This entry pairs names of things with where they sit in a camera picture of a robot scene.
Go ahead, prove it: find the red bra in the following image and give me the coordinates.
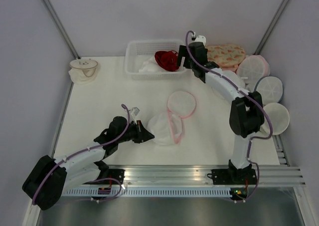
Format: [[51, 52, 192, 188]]
[[155, 50, 179, 72]]

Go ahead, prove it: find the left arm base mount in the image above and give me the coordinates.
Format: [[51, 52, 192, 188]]
[[95, 169, 125, 195]]

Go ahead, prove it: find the aluminium rail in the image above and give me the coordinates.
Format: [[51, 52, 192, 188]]
[[82, 136, 306, 187]]

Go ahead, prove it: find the pink trimmed mesh laundry bag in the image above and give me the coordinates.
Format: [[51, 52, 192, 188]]
[[147, 90, 196, 146]]

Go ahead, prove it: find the white bra in basket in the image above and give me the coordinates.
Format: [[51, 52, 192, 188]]
[[139, 56, 162, 73]]

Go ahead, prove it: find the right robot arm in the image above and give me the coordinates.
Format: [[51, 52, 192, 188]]
[[177, 42, 265, 185]]

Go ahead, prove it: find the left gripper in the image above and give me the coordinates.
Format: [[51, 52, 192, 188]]
[[117, 120, 155, 144]]

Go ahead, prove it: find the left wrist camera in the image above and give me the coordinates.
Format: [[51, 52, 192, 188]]
[[129, 107, 140, 124]]

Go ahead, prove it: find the white round laundry bag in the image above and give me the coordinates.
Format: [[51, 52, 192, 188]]
[[211, 70, 246, 102]]

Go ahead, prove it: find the right corner frame post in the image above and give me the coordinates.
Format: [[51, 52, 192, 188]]
[[253, 0, 291, 55]]

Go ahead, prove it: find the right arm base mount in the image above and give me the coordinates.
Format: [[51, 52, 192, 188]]
[[207, 169, 257, 185]]

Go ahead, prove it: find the cream round laundry bag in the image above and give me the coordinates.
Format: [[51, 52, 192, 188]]
[[263, 103, 290, 136]]

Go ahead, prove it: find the white plastic basket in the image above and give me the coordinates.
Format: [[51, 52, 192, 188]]
[[124, 39, 186, 80]]

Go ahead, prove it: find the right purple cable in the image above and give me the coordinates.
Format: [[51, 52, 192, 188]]
[[185, 30, 273, 202]]

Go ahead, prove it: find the beige collapsed laundry bag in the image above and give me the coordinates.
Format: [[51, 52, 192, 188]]
[[68, 59, 99, 85]]

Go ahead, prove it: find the white slotted cable duct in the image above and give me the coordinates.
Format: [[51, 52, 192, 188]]
[[64, 187, 231, 198]]

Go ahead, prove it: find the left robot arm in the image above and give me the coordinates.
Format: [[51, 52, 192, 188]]
[[22, 116, 155, 210]]

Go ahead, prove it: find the carrot print bra case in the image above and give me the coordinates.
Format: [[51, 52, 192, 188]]
[[206, 44, 246, 72]]

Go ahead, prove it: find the pink rimmed round laundry bag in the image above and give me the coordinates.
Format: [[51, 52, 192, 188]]
[[236, 55, 270, 84]]

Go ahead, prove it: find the corner frame post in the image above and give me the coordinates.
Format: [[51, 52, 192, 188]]
[[253, 0, 291, 55], [41, 0, 81, 59]]

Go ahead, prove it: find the blue rimmed round laundry bag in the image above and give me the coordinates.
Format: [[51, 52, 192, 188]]
[[245, 76, 284, 105]]

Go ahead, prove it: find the left corner frame post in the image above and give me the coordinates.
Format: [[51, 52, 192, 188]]
[[41, 0, 81, 59]]

